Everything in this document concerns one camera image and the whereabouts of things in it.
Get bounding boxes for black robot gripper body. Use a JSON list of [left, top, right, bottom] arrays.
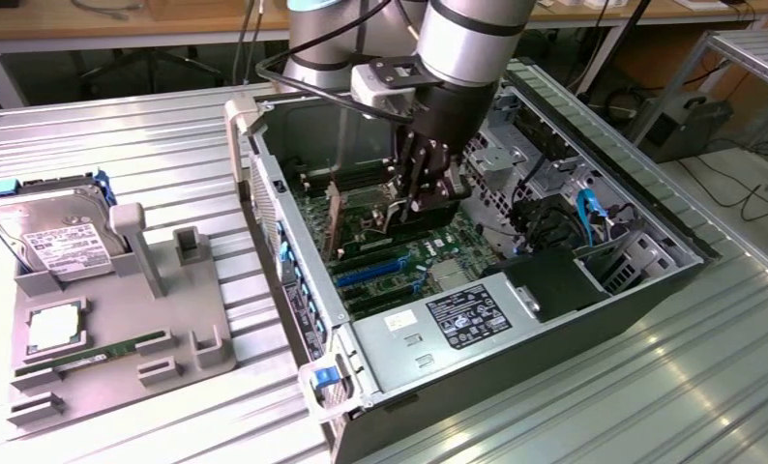
[[406, 79, 505, 152]]

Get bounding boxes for green motherboard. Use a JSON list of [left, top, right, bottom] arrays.
[[295, 158, 509, 321]]

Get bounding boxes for black fan shroud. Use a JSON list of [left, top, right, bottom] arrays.
[[503, 246, 611, 324]]

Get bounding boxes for silver chipset heatsink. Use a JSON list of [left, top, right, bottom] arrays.
[[431, 263, 482, 292]]

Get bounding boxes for black expansion slot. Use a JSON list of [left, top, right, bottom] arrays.
[[343, 283, 424, 316]]

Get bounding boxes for blue expansion slot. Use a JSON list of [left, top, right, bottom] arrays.
[[330, 257, 411, 287]]

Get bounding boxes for grey parts rack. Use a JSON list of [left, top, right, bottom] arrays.
[[6, 202, 241, 430]]

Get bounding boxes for hard disk with blue rails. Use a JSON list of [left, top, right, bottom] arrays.
[[0, 166, 135, 285]]

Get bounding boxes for hanging dark cable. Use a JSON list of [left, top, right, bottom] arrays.
[[231, 0, 265, 86]]

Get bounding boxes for graphics card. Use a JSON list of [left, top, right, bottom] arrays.
[[322, 181, 466, 260]]

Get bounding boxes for silver CPU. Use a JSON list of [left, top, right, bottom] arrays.
[[25, 306, 89, 358]]

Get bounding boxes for black camera cable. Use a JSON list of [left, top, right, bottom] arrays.
[[255, 0, 424, 122]]

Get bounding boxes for black box on floor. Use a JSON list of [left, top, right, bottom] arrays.
[[635, 94, 734, 164]]

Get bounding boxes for installed RAM stick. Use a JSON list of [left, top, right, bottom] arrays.
[[336, 234, 435, 258]]

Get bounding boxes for metal slat table frame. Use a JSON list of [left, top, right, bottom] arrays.
[[633, 31, 768, 146]]

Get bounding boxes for grey cable on desk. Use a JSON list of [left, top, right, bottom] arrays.
[[70, 0, 140, 21]]

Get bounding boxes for black wire bundle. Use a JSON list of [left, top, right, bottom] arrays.
[[510, 197, 586, 253]]

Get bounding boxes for wooden desk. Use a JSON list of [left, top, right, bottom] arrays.
[[0, 0, 768, 44]]

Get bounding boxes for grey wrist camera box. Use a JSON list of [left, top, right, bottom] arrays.
[[348, 55, 447, 120]]

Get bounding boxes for black RAM slots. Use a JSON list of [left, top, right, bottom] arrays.
[[298, 160, 398, 198]]

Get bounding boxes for green RAM stick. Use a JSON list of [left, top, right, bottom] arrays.
[[16, 333, 169, 382]]

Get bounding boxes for blue data wire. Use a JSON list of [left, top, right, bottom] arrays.
[[575, 188, 611, 248]]

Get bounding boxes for open PC case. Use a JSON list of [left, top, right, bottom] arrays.
[[224, 57, 724, 464]]

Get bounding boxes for grey power supply unit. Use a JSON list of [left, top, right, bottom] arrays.
[[350, 273, 543, 395]]

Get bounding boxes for black office chair base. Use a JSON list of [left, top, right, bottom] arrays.
[[77, 45, 224, 92]]

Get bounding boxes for metal drive cage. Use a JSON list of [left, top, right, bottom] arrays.
[[456, 115, 593, 207]]

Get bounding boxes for CPU socket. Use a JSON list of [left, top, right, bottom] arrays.
[[343, 187, 398, 231]]

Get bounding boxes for black floor cables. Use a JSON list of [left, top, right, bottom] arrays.
[[676, 137, 768, 224]]

